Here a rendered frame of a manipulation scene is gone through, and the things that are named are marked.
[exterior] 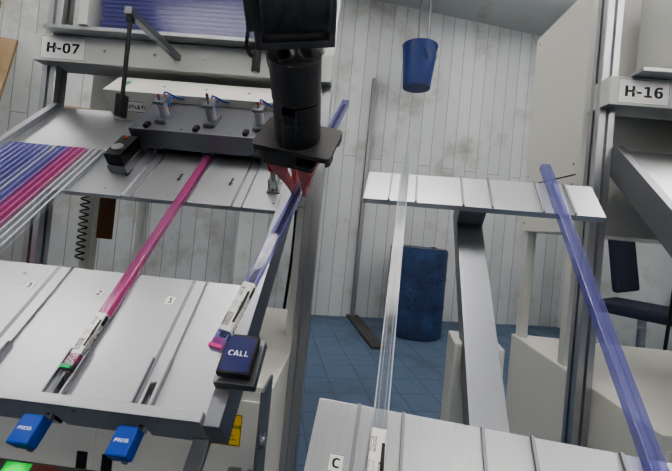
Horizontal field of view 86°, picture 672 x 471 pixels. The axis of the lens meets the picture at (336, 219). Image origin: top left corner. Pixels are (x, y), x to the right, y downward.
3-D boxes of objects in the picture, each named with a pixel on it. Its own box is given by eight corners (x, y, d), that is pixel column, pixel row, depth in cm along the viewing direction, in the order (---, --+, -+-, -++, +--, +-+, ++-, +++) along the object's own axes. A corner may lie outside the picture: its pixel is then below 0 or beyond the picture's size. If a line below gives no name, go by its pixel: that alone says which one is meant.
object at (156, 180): (278, 228, 72) (277, 209, 69) (-32, 198, 75) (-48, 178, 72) (305, 143, 97) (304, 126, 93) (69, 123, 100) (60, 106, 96)
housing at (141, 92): (302, 155, 94) (301, 104, 85) (122, 140, 97) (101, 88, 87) (307, 140, 100) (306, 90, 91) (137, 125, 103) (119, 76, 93)
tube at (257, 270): (223, 354, 37) (220, 350, 36) (210, 350, 37) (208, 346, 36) (349, 105, 70) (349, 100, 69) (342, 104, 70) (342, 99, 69)
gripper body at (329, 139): (271, 127, 50) (266, 76, 44) (342, 142, 48) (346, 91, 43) (252, 155, 46) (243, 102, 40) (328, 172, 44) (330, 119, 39)
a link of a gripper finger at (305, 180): (282, 172, 56) (278, 120, 49) (326, 182, 55) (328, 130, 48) (265, 202, 52) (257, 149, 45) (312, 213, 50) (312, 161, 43)
